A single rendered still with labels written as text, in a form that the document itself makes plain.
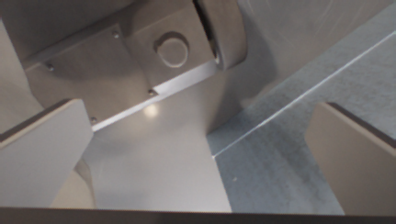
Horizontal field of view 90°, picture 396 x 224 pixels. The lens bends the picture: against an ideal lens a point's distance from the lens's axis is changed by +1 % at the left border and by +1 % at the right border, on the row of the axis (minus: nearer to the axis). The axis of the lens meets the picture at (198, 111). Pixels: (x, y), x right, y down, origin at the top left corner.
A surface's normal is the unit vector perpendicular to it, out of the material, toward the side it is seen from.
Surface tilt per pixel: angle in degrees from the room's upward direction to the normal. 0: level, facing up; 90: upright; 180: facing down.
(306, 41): 0
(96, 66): 0
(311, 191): 90
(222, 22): 2
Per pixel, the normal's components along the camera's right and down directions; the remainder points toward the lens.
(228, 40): 0.23, 0.68
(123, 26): -0.18, -0.25
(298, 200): -0.60, -0.68
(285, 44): 0.14, 0.44
